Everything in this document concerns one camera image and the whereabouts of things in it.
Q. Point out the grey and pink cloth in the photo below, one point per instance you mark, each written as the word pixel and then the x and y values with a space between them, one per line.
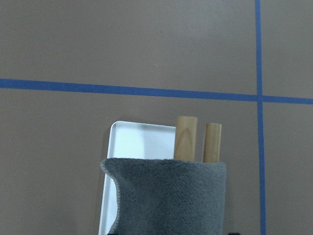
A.
pixel 167 197

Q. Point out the white rectangular tray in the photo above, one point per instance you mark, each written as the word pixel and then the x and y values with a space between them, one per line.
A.
pixel 136 141

